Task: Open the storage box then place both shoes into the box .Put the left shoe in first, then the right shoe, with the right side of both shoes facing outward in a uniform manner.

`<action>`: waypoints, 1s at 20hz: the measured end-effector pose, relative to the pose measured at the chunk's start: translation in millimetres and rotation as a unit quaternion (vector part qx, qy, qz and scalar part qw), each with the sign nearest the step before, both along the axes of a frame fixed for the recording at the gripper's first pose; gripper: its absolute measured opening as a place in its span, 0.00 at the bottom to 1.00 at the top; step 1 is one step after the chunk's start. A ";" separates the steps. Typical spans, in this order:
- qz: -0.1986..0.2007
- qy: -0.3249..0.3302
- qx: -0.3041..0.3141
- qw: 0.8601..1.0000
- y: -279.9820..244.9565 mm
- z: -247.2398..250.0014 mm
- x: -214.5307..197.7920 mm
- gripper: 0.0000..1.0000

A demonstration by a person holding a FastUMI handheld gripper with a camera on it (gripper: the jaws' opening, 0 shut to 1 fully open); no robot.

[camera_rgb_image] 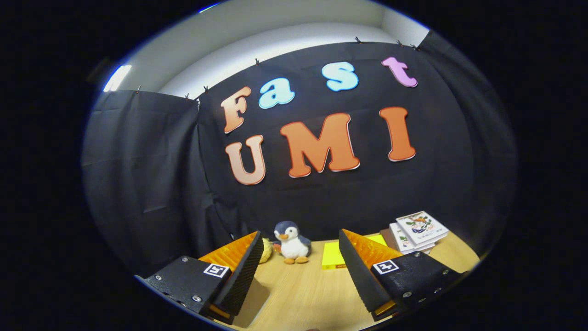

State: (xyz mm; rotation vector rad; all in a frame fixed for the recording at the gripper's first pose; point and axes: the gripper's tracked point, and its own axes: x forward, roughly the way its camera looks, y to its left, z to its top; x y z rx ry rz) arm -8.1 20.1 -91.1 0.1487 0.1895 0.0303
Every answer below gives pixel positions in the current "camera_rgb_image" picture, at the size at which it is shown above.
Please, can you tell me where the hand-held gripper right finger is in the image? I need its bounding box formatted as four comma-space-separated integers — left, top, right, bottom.
339, 228, 464, 322

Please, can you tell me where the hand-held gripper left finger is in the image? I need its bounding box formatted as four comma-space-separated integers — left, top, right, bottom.
136, 231, 266, 325

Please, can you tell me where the beige fabric storage box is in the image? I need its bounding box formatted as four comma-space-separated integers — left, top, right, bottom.
232, 276, 271, 329

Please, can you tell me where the yellow book with red circle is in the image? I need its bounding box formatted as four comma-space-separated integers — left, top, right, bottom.
322, 234, 389, 270

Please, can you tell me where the penguin plush toy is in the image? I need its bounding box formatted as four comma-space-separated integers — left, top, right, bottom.
273, 221, 312, 265

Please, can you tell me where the ceiling light panel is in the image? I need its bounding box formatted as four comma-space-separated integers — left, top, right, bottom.
103, 64, 132, 92

